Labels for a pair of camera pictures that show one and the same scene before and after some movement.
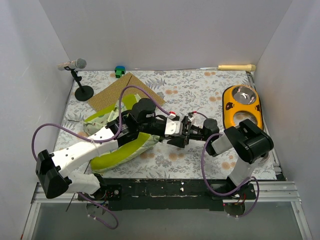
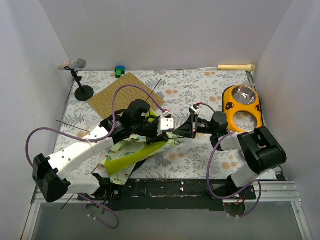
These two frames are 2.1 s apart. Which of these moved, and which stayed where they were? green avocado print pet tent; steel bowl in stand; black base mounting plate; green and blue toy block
Moved: green avocado print pet tent
Stayed: black base mounting plate; green and blue toy block; steel bowl in stand
